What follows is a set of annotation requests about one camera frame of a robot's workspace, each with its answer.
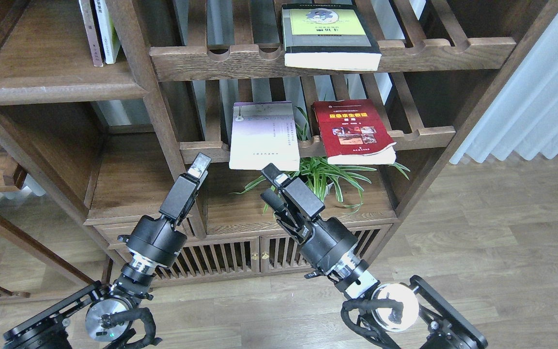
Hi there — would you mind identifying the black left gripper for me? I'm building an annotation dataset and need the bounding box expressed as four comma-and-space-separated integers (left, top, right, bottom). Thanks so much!
121, 153, 211, 268

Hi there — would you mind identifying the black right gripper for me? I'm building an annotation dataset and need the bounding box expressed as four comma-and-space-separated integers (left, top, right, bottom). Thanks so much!
261, 163, 359, 278

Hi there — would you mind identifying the pale lavender white book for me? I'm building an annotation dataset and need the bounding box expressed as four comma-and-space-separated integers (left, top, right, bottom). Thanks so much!
229, 101, 300, 172

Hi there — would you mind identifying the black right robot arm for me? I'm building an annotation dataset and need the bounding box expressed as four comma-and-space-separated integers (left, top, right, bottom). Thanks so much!
262, 164, 488, 349

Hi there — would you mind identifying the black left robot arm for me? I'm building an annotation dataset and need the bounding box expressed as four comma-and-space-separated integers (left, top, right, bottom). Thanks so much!
3, 153, 211, 349

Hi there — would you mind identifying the white plant pot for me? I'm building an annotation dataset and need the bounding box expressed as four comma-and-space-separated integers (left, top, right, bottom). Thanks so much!
313, 181, 334, 201

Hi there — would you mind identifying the green spider plant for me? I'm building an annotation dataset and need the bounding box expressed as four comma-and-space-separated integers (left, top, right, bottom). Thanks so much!
231, 121, 410, 214

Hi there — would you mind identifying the red paperback book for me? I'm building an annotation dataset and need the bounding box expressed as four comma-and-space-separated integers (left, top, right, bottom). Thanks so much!
312, 99, 396, 165

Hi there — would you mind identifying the dark wooden bookshelf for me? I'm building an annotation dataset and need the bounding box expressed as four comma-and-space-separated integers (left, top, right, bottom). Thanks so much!
0, 0, 558, 285

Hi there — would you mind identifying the white green upright book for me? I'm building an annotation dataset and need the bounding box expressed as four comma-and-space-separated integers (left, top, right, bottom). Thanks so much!
94, 0, 121, 64

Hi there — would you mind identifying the yellow green black book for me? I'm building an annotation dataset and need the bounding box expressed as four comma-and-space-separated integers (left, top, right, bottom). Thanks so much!
281, 3, 382, 71

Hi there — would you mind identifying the white sheer curtain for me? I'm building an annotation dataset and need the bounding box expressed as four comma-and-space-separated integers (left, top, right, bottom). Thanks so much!
450, 14, 558, 165

